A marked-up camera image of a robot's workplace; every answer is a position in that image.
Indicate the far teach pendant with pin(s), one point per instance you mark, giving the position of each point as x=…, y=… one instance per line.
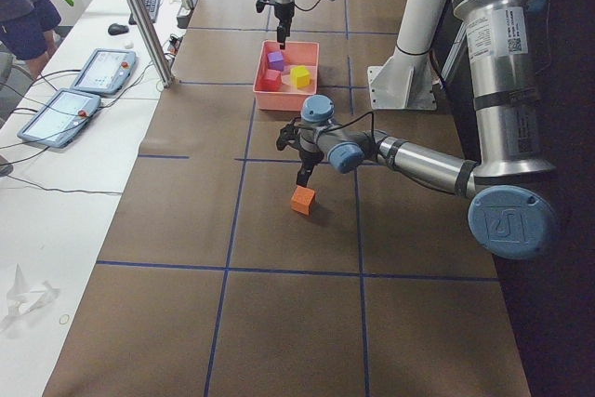
x=105, y=71

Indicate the near teach pendant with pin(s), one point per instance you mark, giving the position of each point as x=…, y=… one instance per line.
x=59, y=121

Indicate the aluminium frame post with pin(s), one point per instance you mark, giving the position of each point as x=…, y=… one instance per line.
x=151, y=41

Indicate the teach pendant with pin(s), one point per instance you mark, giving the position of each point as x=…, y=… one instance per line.
x=105, y=71
x=59, y=121

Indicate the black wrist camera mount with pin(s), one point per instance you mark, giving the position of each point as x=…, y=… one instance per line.
x=261, y=4

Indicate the pink plastic bin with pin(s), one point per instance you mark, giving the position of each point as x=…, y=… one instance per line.
x=287, y=98

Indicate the red foam block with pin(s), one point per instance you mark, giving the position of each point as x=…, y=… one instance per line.
x=271, y=80

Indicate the black computer mouse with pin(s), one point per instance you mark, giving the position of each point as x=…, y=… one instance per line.
x=117, y=29

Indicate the yellow foam block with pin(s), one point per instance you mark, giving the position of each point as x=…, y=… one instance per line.
x=300, y=76

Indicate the orange foam block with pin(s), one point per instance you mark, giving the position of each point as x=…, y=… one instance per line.
x=302, y=200

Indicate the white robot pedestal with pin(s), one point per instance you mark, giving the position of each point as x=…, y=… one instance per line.
x=404, y=81

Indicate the purple foam block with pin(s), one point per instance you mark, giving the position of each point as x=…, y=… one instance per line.
x=275, y=61

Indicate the person in dark clothes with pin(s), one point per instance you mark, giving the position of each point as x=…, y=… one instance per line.
x=27, y=31

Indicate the crumpled white paper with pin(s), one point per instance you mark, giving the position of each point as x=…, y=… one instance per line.
x=20, y=298

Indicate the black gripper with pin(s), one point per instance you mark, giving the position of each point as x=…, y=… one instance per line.
x=308, y=158
x=283, y=15

